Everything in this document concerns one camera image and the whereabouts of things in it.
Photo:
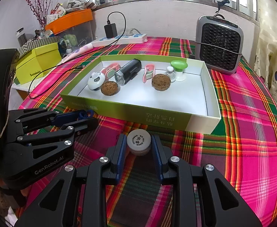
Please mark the white mushroom-shaped knob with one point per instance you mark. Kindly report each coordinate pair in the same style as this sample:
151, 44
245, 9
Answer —
169, 69

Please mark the cream heart-print curtain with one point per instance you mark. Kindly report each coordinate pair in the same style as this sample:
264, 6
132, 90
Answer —
271, 63

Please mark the green plush toy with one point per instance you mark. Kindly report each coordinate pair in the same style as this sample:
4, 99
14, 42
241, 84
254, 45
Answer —
70, 39

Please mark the black bike light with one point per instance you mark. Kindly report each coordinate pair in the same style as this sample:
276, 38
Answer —
131, 67

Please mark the chevron patterned box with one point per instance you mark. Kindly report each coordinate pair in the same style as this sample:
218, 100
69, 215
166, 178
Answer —
32, 44

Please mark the white work gloves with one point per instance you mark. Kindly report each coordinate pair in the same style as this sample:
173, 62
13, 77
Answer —
78, 2

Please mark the window with metal bars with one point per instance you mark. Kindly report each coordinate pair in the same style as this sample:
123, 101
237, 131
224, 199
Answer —
176, 1

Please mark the pink plaid tablecloth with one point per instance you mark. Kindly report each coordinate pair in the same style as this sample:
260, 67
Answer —
247, 134

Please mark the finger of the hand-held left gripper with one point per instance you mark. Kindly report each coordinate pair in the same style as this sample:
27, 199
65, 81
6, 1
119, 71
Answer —
84, 126
65, 118

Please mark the purple flower branches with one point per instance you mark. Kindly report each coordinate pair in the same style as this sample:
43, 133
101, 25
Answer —
39, 16

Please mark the clear bin with orange lid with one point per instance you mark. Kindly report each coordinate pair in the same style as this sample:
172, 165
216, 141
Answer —
70, 19

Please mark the green-topped white suction holder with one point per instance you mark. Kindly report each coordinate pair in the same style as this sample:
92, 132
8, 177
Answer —
179, 64

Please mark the green cardboard box tray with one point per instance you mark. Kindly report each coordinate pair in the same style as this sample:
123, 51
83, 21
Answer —
129, 115

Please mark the blue knitted toy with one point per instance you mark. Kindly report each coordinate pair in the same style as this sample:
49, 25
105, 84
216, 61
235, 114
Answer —
84, 115

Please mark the white power strip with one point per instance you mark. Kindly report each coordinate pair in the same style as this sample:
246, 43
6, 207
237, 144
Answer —
129, 39

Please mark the small white jar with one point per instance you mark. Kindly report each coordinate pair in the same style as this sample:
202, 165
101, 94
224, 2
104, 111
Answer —
138, 139

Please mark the brown walnut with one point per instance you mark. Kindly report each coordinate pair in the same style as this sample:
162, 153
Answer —
109, 88
161, 82

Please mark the black charger plug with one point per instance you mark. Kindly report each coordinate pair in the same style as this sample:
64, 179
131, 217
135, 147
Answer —
110, 30

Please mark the black clip on windowsill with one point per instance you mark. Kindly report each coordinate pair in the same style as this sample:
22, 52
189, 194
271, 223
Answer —
223, 2

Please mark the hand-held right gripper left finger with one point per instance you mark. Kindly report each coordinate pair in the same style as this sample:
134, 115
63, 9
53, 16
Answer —
121, 156

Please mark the grey fan heater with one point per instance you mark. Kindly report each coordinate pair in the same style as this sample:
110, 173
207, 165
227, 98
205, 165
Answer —
219, 47

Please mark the yellow-green shoe box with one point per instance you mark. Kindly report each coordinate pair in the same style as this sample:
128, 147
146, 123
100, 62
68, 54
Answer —
41, 59

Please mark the white panda gadget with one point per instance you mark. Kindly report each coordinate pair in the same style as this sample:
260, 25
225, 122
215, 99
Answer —
94, 82

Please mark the large pink clip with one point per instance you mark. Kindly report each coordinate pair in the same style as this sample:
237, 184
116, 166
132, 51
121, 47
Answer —
110, 67

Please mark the small pink clip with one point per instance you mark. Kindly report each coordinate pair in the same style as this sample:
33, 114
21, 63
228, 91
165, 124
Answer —
148, 71

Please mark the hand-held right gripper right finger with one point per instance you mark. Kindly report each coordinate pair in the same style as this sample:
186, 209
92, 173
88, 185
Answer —
157, 158

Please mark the dark glass jar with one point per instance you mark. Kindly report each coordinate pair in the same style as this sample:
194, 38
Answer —
21, 37

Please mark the paper cards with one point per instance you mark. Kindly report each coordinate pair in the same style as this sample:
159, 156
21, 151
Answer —
55, 13

